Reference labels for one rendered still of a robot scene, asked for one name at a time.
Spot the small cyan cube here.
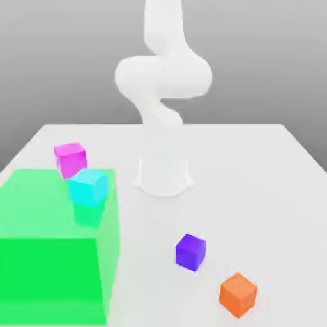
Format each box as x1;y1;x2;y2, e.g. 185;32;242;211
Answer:
68;168;109;208

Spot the small purple cube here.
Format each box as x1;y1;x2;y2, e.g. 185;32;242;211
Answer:
174;232;207;273

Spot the large green box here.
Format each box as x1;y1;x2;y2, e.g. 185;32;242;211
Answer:
0;167;121;327

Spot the small orange cube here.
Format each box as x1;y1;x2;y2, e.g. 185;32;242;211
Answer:
218;272;258;319

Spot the small magenta cube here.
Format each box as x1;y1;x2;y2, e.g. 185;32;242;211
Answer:
53;142;88;180

